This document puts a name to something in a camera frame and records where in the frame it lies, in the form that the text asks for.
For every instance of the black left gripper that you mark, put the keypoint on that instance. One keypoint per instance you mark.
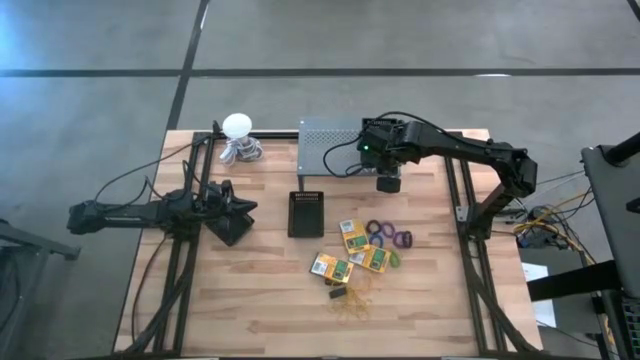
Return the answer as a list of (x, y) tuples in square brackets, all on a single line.
[(215, 205)]

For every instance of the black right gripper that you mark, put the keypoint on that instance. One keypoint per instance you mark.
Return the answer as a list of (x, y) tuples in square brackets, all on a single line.
[(392, 157)]

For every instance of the yellow green crayon box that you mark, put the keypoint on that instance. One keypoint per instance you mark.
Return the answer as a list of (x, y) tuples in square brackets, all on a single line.
[(331, 268), (372, 260), (354, 236)]

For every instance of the yellow rubber band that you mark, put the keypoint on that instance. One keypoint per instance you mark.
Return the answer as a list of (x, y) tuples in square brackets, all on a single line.
[(367, 285), (357, 300), (340, 310), (362, 311)]

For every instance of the black wide rubber band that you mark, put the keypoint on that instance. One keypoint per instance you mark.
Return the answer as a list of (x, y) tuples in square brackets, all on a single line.
[(338, 292)]

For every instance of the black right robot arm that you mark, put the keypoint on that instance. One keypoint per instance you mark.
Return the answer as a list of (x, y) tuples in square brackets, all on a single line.
[(465, 145)]

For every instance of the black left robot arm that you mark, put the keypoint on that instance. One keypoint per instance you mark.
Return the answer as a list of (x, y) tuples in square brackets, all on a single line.
[(125, 212)]

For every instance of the white paper sheet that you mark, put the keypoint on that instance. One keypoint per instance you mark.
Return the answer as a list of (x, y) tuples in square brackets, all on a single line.
[(537, 272)]

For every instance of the grey side table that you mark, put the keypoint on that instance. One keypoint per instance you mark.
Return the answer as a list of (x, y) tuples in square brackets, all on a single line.
[(35, 245)]

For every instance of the black flat bar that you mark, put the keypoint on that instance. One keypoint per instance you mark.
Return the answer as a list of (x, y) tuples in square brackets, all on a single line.
[(575, 282)]

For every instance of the grey laptop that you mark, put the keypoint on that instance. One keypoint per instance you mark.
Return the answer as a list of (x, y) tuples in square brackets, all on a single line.
[(615, 210)]

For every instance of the black pole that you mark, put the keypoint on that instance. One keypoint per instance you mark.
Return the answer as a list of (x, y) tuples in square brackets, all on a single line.
[(622, 150)]

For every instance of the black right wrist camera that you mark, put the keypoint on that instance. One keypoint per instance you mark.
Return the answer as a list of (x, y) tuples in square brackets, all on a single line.
[(370, 145)]

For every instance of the black aluminium extrusion frame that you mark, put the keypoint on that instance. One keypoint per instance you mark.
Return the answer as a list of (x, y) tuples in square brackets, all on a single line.
[(270, 135)]

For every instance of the grey metal corner bracket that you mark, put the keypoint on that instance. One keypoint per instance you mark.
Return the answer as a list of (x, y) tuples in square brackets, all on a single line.
[(463, 214)]

